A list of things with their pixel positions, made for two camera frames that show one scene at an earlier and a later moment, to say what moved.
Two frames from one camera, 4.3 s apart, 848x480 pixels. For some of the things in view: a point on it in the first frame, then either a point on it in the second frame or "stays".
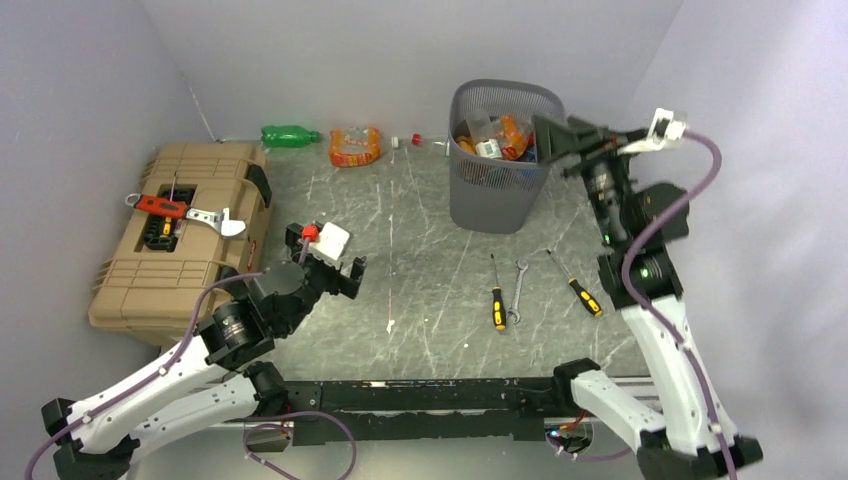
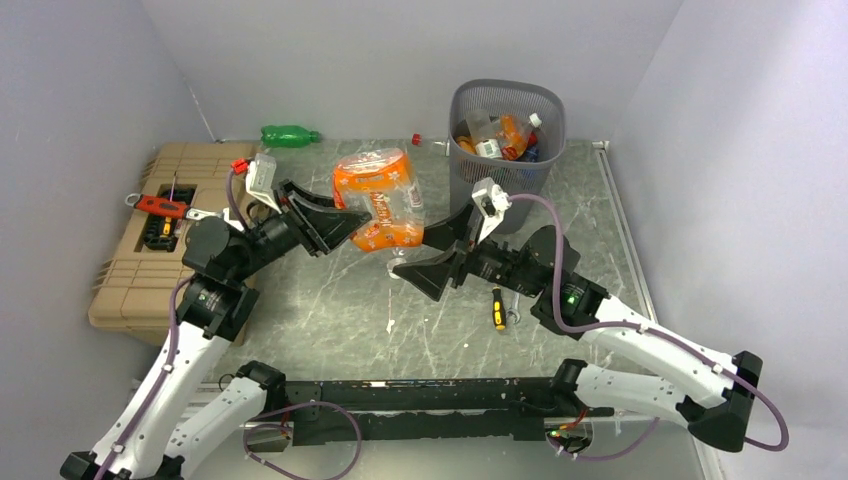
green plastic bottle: x=289 y=136 stays
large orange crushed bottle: x=354 y=146 → x=379 y=182
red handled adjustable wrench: x=227 y=226 stays
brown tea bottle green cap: x=467 y=144 → x=487 y=133
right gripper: x=553 y=139 → x=432 y=276
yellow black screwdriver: x=498 y=305 stays
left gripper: x=339 y=283 → x=317 y=229
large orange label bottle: x=513 y=142 stays
